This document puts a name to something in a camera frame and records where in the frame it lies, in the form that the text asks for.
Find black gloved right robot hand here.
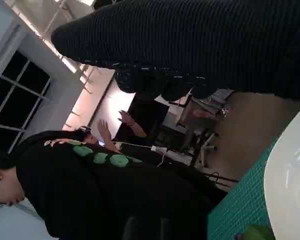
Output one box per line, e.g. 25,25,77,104
51,0,300,104

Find red toy grapes with leaves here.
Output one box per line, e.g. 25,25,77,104
236,223,275,240

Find white plate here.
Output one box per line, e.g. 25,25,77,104
263,103,300,240

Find office chair with white legs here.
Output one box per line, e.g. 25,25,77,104
176,94,220,169

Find green cutting mat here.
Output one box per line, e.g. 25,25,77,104
206,134,283,240

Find person in black top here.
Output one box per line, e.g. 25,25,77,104
0,129,228,240

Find white power strip with cable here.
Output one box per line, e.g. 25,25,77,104
114,141,172,168

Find dark window with white frame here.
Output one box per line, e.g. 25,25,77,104
0,49,52,141

